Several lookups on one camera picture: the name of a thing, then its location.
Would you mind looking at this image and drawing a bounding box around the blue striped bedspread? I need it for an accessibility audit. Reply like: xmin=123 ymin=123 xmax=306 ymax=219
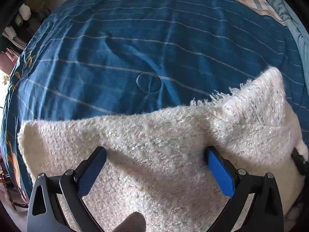
xmin=1 ymin=0 xmax=308 ymax=197

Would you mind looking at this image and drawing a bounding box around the light blue crumpled blanket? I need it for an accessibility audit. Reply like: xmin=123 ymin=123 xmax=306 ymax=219
xmin=251 ymin=0 xmax=309 ymax=63

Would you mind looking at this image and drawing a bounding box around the white fuzzy knit garment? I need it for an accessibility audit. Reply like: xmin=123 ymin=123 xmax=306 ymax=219
xmin=18 ymin=67 xmax=308 ymax=231

